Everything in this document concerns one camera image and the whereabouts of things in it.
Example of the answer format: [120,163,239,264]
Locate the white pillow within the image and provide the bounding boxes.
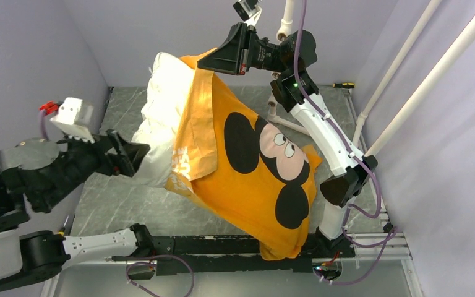
[131,52,194,188]

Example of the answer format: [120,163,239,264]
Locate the yellow pillowcase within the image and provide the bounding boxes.
[165,56,321,260]

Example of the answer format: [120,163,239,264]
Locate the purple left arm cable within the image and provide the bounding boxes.
[37,108,52,142]

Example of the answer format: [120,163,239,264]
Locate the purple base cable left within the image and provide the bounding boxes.
[125,254,195,297]

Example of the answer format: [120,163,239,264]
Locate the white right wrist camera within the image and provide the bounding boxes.
[233,0,263,26]

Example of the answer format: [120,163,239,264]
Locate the aluminium table edge rail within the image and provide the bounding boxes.
[344,88,413,263]

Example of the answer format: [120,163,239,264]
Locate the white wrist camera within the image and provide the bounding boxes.
[233,0,263,26]
[38,97,95,143]

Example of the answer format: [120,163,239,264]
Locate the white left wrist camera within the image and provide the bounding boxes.
[38,97,95,143]

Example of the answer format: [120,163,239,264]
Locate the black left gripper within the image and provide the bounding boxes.
[39,122,152,209]

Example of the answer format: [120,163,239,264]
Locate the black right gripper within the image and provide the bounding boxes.
[197,21,291,75]

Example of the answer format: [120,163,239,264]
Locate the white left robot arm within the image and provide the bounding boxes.
[0,129,154,292]

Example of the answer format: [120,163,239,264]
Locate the white pvc pipe frame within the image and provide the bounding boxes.
[267,0,475,158]

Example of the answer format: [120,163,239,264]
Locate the yellow black screwdriver right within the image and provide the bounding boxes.
[332,82,355,89]

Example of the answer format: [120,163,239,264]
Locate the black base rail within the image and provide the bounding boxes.
[111,233,355,276]

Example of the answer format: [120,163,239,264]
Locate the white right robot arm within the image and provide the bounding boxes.
[197,22,378,257]

